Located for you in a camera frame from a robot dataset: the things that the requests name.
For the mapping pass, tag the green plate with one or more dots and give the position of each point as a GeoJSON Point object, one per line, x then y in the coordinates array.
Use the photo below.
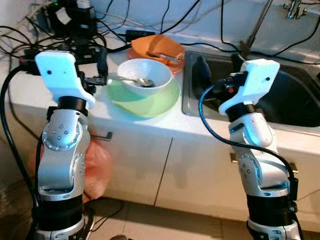
{"type": "Point", "coordinates": [145, 106]}

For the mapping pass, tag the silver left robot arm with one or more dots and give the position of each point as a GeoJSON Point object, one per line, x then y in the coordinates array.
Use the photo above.
{"type": "Point", "coordinates": [60, 150]}

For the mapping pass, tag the white kitchen cabinet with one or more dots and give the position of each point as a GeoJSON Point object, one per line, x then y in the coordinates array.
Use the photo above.
{"type": "Point", "coordinates": [190, 175]}

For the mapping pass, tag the black power strip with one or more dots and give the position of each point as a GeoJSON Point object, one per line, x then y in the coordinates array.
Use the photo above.
{"type": "Point", "coordinates": [85, 47]}

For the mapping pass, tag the small metal utensil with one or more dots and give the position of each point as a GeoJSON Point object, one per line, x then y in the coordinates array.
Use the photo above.
{"type": "Point", "coordinates": [167, 56]}

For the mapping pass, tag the white bowl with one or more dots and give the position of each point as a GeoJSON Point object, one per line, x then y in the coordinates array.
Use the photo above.
{"type": "Point", "coordinates": [160, 75]}

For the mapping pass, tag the grey metal faucet pipe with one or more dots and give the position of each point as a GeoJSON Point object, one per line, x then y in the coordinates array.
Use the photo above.
{"type": "Point", "coordinates": [257, 25]}

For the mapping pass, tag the black plug adapter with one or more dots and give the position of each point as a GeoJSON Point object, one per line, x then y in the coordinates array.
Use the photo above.
{"type": "Point", "coordinates": [140, 36]}

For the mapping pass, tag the orange bowl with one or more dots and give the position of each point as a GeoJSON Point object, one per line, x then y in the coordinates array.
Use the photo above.
{"type": "Point", "coordinates": [150, 47]}

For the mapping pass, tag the steel sink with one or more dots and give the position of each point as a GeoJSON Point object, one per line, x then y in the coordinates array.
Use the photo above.
{"type": "Point", "coordinates": [295, 95]}

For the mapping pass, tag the red plastic bag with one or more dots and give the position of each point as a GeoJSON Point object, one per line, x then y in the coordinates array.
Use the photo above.
{"type": "Point", "coordinates": [97, 165]}

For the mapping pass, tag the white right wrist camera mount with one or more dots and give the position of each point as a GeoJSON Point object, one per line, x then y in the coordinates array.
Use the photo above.
{"type": "Point", "coordinates": [260, 77]}

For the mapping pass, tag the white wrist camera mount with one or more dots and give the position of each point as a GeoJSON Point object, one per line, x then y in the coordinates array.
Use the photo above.
{"type": "Point", "coordinates": [260, 77]}
{"type": "Point", "coordinates": [57, 75]}

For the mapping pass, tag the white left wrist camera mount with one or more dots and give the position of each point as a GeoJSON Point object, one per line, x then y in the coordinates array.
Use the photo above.
{"type": "Point", "coordinates": [57, 75]}

